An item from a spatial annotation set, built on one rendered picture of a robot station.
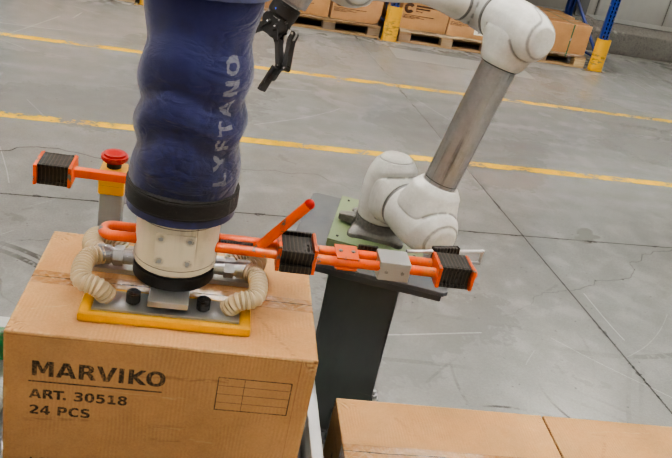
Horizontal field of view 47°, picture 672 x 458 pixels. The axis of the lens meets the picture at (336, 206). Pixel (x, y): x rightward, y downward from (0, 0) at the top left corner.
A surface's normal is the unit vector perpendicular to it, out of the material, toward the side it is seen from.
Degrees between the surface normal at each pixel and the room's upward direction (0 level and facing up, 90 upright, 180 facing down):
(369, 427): 0
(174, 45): 76
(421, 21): 91
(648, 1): 90
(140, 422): 90
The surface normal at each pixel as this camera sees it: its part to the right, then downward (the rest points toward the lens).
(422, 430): 0.18, -0.89
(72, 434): 0.09, 0.43
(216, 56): 0.48, 0.29
